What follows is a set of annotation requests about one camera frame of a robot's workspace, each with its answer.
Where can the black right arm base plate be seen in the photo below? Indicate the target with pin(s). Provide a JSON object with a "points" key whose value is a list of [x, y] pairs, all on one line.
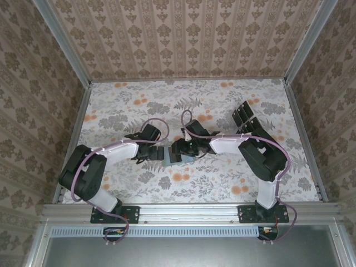
{"points": [[244, 214]]}

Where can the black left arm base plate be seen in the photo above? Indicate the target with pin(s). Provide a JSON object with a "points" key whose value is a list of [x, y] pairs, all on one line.
{"points": [[133, 214]]}

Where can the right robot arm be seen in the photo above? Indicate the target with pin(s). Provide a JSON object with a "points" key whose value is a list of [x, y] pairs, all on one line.
{"points": [[225, 144]]}

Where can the black battery holder rack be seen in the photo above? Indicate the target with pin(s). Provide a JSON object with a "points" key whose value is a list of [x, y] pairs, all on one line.
{"points": [[236, 130]]}

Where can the grey green card holder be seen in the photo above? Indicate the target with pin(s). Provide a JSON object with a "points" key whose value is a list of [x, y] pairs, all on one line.
{"points": [[187, 160]]}

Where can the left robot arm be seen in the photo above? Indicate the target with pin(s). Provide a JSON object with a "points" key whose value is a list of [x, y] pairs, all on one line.
{"points": [[122, 151]]}

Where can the aluminium table side rail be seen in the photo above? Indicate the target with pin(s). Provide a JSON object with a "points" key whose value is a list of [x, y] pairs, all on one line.
{"points": [[303, 133], [80, 125]]}

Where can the grey metal panel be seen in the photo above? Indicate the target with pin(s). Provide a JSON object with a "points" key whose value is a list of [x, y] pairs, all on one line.
{"points": [[189, 251]]}

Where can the black credit card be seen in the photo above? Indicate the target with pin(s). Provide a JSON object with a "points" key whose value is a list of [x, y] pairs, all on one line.
{"points": [[249, 126], [255, 122], [244, 129], [240, 114], [244, 110], [248, 106], [175, 160]]}

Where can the aluminium mounting rail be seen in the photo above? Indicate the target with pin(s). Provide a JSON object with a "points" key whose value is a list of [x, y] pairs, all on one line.
{"points": [[189, 212]]}

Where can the aluminium frame post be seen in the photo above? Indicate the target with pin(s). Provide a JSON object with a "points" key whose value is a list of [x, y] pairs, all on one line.
{"points": [[64, 41], [308, 41]]}

